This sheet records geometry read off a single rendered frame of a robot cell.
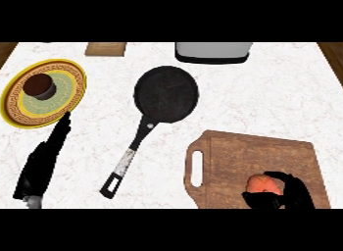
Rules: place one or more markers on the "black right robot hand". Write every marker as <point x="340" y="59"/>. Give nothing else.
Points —
<point x="294" y="192"/>

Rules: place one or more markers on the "white and black appliance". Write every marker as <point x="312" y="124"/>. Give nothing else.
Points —
<point x="212" y="52"/>

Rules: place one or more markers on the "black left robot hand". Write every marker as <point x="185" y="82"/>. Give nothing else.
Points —
<point x="40" y="163"/>

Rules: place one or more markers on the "tan wooden block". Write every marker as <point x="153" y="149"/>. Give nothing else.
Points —
<point x="105" y="49"/>

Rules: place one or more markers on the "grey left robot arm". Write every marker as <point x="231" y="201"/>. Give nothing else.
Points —
<point x="34" y="202"/>

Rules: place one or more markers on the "orange squash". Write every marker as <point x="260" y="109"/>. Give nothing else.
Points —
<point x="262" y="185"/>

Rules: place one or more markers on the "black frying pan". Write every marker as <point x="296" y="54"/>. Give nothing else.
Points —
<point x="164" y="94"/>

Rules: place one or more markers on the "chocolate cupcake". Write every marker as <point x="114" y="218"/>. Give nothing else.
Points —
<point x="40" y="86"/>

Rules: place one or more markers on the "brown wooden cutting board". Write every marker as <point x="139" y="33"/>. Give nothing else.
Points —
<point x="256" y="157"/>

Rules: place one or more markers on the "yellow patterned plate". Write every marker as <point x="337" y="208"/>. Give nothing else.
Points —
<point x="43" y="94"/>

